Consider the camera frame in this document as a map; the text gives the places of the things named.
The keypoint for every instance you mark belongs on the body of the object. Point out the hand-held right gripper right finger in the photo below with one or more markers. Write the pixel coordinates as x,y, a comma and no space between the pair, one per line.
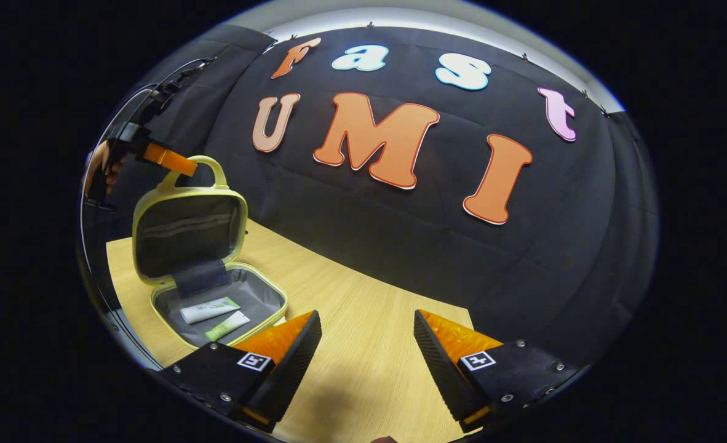
446,381

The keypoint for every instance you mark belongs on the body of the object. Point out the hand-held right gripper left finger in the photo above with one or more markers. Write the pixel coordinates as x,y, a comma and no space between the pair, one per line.
286,381

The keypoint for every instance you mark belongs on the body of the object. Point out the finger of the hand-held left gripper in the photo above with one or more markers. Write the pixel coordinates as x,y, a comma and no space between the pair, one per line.
166,159

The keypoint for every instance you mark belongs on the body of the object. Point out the pale yellow suitcase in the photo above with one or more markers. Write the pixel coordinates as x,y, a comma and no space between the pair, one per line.
185,234

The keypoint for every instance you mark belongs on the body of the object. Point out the pale green skincare tube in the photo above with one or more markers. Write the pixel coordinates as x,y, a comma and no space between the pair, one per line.
228,326

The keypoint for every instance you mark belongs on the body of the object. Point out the white skincare tube green cap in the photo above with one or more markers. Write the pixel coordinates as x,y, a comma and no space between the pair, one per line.
206,311

